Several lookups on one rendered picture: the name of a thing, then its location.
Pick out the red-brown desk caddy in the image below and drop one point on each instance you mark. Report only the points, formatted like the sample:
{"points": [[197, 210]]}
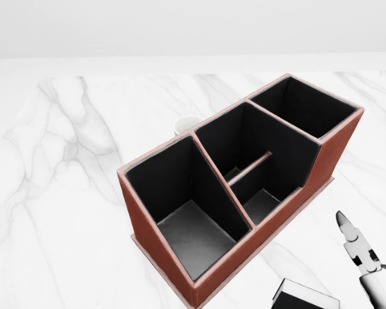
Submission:
{"points": [[331, 161]]}

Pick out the white mug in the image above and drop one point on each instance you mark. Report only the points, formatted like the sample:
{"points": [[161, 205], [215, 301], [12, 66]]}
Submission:
{"points": [[185, 125]]}

